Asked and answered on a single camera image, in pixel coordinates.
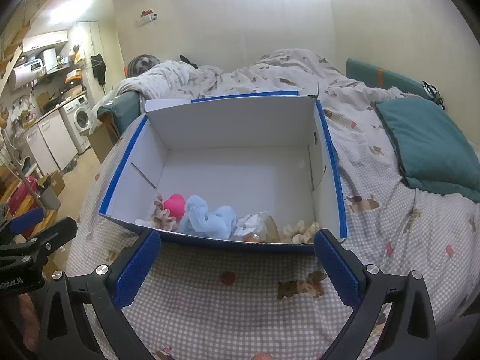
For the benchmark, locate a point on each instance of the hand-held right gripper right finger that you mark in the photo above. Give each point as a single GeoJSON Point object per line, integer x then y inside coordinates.
{"type": "Point", "coordinates": [337, 270]}

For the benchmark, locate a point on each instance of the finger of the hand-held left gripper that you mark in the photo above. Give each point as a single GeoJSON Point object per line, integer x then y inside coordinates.
{"type": "Point", "coordinates": [26, 220]}
{"type": "Point", "coordinates": [56, 232]}

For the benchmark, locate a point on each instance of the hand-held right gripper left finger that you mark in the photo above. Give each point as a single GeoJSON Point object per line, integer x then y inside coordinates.
{"type": "Point", "coordinates": [137, 270]}

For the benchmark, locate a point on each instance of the cream scrunchie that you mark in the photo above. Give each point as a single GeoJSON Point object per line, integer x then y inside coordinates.
{"type": "Point", "coordinates": [302, 232]}

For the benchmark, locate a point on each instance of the beige pink scrunchie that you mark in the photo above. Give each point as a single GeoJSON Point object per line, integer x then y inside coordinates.
{"type": "Point", "coordinates": [161, 220]}

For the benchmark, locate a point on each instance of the pink heart sponge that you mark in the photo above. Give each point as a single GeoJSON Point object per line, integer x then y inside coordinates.
{"type": "Point", "coordinates": [175, 205]}

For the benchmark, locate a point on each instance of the light blue cloth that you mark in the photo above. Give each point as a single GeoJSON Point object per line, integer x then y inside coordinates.
{"type": "Point", "coordinates": [208, 219]}

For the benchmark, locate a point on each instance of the clear plastic bag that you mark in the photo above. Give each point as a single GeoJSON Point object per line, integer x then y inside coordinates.
{"type": "Point", "coordinates": [258, 227]}

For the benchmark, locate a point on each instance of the white cardboard box blue edges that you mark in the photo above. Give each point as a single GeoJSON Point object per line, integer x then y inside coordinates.
{"type": "Point", "coordinates": [240, 165]}

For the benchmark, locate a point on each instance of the person's left hand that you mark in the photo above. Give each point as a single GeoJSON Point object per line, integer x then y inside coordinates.
{"type": "Point", "coordinates": [28, 313]}

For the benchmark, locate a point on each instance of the pink storage case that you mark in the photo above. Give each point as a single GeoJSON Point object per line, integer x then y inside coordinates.
{"type": "Point", "coordinates": [20, 197]}

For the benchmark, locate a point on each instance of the grey bin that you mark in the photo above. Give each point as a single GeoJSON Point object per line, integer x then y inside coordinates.
{"type": "Point", "coordinates": [50, 198]}

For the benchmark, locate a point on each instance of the white kitchen cabinet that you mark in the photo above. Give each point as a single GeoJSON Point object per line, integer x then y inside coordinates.
{"type": "Point", "coordinates": [50, 140]}

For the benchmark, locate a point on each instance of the brown cardboard box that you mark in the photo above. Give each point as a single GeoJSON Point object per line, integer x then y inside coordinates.
{"type": "Point", "coordinates": [100, 142]}

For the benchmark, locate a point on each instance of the checked printed bed sheet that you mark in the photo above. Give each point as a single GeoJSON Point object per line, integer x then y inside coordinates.
{"type": "Point", "coordinates": [240, 307]}

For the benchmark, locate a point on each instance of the white washing machine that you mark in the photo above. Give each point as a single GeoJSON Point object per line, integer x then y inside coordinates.
{"type": "Point", "coordinates": [78, 120]}

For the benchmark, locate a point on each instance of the teal bed end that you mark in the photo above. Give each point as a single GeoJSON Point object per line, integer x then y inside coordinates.
{"type": "Point", "coordinates": [120, 114]}

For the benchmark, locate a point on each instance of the white water heater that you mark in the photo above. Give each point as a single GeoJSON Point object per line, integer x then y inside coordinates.
{"type": "Point", "coordinates": [24, 77]}

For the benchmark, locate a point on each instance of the orange box on shelf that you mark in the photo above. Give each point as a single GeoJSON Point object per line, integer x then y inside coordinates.
{"type": "Point", "coordinates": [74, 76]}

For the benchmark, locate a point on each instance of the teal pillow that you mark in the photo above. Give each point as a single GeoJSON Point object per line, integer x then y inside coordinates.
{"type": "Point", "coordinates": [431, 150]}

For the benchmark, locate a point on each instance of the black hanging garment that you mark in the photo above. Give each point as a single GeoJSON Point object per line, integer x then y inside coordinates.
{"type": "Point", "coordinates": [99, 68]}

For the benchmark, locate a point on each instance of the grey plush toy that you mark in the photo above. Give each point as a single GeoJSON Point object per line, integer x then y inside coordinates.
{"type": "Point", "coordinates": [140, 65]}

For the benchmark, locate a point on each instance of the teal headboard cushion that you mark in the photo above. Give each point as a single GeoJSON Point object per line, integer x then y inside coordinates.
{"type": "Point", "coordinates": [365, 73]}

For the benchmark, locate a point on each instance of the black and white patterned item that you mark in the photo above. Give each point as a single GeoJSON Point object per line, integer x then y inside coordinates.
{"type": "Point", "coordinates": [433, 93]}

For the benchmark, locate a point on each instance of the black cloth item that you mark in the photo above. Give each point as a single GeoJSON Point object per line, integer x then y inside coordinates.
{"type": "Point", "coordinates": [187, 61]}

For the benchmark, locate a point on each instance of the printed white duvet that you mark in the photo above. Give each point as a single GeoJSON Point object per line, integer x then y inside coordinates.
{"type": "Point", "coordinates": [232, 77]}

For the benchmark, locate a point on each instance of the white wall cabinet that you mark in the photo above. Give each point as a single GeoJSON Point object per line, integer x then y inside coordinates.
{"type": "Point", "coordinates": [45, 41]}

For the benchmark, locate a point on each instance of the red and white wall hook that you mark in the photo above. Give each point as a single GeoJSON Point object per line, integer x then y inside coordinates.
{"type": "Point", "coordinates": [147, 17]}

